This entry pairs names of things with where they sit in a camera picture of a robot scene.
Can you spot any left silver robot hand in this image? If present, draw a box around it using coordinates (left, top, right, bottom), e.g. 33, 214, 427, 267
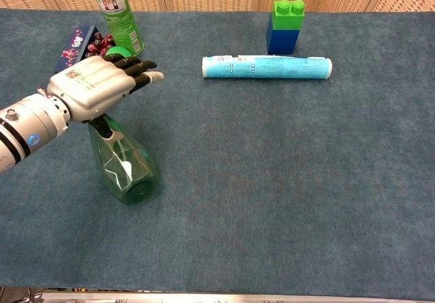
46, 53, 164, 141

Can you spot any green transparent spray bottle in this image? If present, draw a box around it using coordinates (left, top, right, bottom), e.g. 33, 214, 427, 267
88, 112, 160, 206

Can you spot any red grape bunch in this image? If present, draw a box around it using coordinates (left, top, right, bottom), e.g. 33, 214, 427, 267
86, 33, 115, 59

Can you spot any dark blue printed box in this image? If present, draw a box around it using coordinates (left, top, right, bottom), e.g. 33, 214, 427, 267
54, 24, 99, 75

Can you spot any green ball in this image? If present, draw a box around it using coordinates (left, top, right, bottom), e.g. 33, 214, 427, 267
104, 46, 132, 59

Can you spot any green cylindrical can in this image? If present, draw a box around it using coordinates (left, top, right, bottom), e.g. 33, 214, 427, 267
86, 0, 145, 58

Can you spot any blue felt table cloth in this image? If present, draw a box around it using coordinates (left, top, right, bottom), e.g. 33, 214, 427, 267
0, 7, 435, 300

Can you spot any light blue rolled tube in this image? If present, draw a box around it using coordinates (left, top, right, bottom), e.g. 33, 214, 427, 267
201, 54, 334, 81

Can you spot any blue toy brick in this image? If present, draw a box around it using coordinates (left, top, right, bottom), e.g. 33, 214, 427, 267
266, 13, 301, 56

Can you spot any green toy brick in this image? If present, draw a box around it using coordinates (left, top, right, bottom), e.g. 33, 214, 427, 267
273, 0, 306, 31

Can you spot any aluminium table rail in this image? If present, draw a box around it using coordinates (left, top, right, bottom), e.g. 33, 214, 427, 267
40, 291, 435, 303

